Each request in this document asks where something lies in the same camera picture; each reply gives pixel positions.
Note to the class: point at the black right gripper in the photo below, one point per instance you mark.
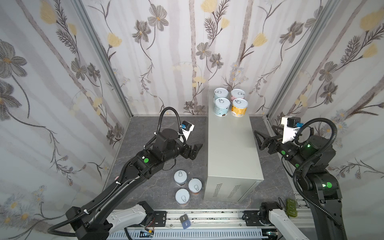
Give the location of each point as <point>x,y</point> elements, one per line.
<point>273,144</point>

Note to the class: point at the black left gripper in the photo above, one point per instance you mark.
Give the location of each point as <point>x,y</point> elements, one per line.
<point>189,150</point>

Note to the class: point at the teal can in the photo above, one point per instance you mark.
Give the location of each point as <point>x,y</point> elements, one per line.
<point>180,177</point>
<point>221,107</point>

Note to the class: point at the yellow labelled can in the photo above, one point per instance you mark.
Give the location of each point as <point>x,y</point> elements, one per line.
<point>239,107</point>

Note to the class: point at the pink can front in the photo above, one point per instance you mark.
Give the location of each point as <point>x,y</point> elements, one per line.
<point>182,197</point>

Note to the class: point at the pink labelled can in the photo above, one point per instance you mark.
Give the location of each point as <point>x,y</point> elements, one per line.
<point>237,94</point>

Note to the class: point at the light blue labelled can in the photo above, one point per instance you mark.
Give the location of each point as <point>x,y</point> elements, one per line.
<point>220,93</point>

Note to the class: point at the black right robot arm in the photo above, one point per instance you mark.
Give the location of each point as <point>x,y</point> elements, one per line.
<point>311,178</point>

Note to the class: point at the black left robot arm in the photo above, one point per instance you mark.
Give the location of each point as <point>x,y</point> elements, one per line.
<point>90,222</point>

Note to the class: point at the grey metal cabinet counter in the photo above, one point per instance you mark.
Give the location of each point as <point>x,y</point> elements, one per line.
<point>234,168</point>

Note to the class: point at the orange can by cabinet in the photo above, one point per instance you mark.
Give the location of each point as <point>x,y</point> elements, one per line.
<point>195,186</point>

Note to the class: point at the small blue grey module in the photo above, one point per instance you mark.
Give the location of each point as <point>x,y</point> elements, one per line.
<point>185,221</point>

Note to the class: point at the green circuit board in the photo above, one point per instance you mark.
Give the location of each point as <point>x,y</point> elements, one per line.
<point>291,208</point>

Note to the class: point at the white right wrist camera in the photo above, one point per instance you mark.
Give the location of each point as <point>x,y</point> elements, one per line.
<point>290,128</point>

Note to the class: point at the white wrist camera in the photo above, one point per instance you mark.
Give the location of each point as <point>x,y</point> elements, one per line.
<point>290,128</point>
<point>187,128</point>

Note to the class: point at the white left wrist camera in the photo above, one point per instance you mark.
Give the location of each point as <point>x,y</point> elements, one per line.
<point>187,128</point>

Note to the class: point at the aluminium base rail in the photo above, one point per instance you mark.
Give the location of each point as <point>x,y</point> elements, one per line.
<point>280,227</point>

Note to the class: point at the white slotted cable duct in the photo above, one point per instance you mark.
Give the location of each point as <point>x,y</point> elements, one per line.
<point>194,234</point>

